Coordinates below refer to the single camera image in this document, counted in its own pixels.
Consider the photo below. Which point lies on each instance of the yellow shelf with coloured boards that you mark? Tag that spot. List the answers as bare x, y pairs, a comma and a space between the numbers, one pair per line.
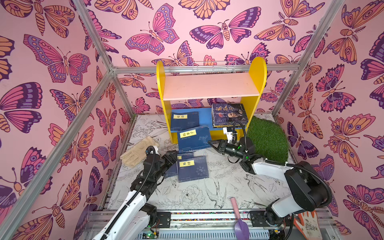
248, 86

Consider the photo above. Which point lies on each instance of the green artificial grass mat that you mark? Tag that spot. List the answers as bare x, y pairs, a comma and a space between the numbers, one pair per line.
269, 140

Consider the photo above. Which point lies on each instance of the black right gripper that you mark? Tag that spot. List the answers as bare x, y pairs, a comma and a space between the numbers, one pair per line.
222, 146

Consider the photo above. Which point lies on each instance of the orange and white work glove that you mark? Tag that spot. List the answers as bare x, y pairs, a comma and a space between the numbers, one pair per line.
308, 225

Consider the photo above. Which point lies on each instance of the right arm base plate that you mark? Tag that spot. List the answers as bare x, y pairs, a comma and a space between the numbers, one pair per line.
261, 218

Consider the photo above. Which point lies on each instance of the navy book with yellow label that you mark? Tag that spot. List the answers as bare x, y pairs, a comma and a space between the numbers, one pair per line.
184, 121

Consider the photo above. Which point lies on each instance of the small green circuit board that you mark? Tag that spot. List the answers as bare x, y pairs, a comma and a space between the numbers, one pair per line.
150, 235

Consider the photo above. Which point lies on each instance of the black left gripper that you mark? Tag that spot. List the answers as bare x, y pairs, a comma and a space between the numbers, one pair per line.
171, 159

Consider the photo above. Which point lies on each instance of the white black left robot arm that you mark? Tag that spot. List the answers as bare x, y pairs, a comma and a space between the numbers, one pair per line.
135, 214

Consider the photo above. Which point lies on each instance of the purple trowel with pink handle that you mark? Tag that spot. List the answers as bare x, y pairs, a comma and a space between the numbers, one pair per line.
241, 228

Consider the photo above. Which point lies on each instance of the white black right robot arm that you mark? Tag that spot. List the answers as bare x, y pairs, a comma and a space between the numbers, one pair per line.
307, 190

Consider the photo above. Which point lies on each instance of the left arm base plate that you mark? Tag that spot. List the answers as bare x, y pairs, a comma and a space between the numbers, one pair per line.
160, 220

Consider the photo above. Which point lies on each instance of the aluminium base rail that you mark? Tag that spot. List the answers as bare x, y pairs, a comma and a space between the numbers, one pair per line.
217, 225

